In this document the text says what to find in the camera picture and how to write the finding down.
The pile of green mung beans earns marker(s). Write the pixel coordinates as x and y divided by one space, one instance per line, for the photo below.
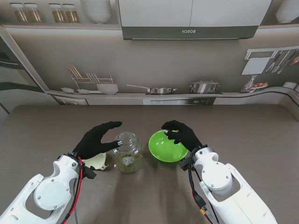
128 164

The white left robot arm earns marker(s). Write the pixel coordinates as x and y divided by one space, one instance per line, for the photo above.
39 196

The bright green plastic bowl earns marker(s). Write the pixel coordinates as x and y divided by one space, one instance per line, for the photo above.
167 149

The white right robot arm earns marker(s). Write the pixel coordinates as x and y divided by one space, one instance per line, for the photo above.
226 186

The clear glass jar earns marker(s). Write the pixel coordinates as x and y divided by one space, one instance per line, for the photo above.
128 161

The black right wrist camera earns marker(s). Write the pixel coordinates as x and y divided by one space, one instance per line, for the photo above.
185 164

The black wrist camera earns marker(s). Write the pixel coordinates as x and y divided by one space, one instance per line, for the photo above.
90 173
185 164

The cream plastic funnel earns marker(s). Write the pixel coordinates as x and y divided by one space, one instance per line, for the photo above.
99 162

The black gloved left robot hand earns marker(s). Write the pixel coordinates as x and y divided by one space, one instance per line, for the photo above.
93 144

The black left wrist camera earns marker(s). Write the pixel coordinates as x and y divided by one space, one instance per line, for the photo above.
90 173

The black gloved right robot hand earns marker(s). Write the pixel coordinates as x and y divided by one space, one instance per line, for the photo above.
187 136

